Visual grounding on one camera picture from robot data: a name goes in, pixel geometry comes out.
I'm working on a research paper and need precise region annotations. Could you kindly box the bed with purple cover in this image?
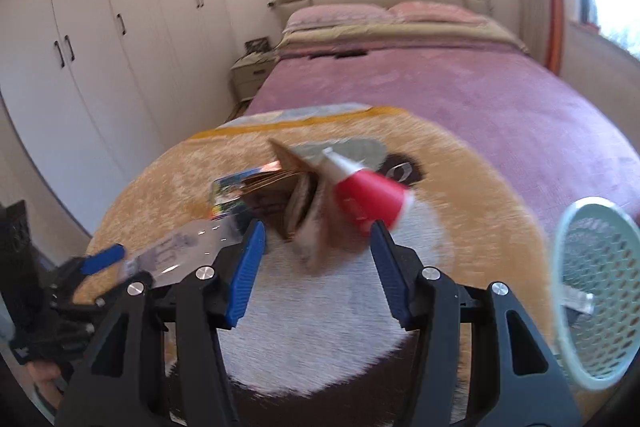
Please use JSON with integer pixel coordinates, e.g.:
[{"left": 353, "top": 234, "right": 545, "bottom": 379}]
[{"left": 245, "top": 42, "right": 640, "bottom": 268}]

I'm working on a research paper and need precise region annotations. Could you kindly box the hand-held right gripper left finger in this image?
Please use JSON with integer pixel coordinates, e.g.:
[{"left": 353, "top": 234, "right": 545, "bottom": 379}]
[{"left": 55, "top": 219, "right": 268, "bottom": 427}]

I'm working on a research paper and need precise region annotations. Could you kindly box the clear plastic package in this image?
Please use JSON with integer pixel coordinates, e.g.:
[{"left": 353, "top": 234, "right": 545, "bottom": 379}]
[{"left": 122, "top": 219, "right": 251, "bottom": 283}]

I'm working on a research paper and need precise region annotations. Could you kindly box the red paper cup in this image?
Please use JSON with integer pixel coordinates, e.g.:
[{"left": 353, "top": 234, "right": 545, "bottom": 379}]
[{"left": 320, "top": 147, "right": 416, "bottom": 235}]

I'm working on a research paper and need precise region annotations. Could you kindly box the beige folded quilt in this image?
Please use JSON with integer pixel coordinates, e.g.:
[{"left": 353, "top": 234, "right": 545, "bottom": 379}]
[{"left": 277, "top": 23, "right": 531, "bottom": 58}]

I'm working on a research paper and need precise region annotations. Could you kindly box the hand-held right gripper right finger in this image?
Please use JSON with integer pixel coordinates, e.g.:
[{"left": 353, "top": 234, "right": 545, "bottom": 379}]
[{"left": 369, "top": 219, "right": 583, "bottom": 427}]

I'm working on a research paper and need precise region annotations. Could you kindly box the white nightstand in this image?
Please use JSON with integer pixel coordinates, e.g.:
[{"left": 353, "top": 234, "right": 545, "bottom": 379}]
[{"left": 230, "top": 54, "right": 278, "bottom": 102}]

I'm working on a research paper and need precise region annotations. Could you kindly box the white wardrobe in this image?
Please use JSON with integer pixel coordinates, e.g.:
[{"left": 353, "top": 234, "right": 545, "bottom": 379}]
[{"left": 0, "top": 0, "right": 236, "bottom": 238}]

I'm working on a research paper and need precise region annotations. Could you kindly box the grey plastic wrapper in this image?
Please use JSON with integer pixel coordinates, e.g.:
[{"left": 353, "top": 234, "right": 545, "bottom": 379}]
[{"left": 292, "top": 139, "right": 388, "bottom": 172}]

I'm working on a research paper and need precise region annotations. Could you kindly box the pink pillow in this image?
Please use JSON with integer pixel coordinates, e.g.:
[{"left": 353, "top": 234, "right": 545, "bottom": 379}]
[
  {"left": 389, "top": 2, "right": 488, "bottom": 26},
  {"left": 285, "top": 4, "right": 396, "bottom": 32}
]

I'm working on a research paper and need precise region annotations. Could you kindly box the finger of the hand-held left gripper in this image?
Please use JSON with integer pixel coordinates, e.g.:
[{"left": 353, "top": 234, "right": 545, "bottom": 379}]
[
  {"left": 50, "top": 294, "right": 108, "bottom": 315},
  {"left": 50, "top": 243, "right": 126, "bottom": 293}
]

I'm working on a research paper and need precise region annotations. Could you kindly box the person's left hand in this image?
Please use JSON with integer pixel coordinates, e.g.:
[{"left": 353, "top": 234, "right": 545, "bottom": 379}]
[{"left": 27, "top": 363, "right": 68, "bottom": 413}]

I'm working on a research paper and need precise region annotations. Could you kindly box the colourful foil packet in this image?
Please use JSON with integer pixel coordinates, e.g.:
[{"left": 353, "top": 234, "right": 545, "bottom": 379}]
[{"left": 210, "top": 163, "right": 296, "bottom": 220}]

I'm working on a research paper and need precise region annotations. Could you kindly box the teal plastic basket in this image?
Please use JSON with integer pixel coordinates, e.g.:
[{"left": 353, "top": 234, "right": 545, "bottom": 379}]
[{"left": 552, "top": 197, "right": 640, "bottom": 390}]

